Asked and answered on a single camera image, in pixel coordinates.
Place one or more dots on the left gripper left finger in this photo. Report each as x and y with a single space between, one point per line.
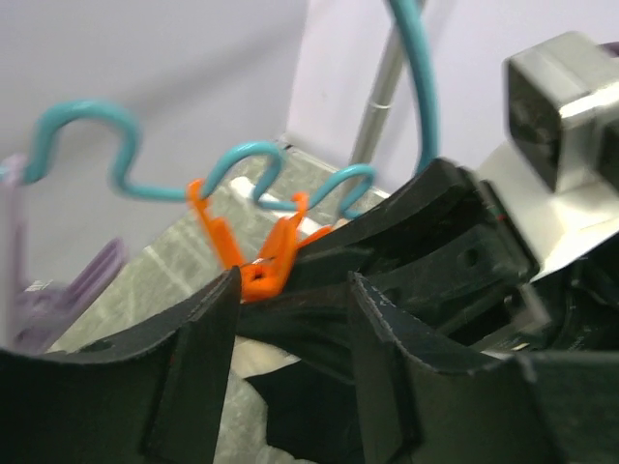
152 393

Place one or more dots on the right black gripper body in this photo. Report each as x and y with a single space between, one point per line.
574 309

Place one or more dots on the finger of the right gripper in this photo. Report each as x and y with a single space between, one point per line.
446 289
418 218

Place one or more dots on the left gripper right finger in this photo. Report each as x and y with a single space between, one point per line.
423 398

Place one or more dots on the orange clip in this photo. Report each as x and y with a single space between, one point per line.
265 277
216 230

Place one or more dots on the purple plastic clip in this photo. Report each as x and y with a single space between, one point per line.
34 314

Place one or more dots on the white and silver clothes rack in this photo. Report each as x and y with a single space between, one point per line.
341 97

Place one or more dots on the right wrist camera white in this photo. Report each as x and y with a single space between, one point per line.
556 175

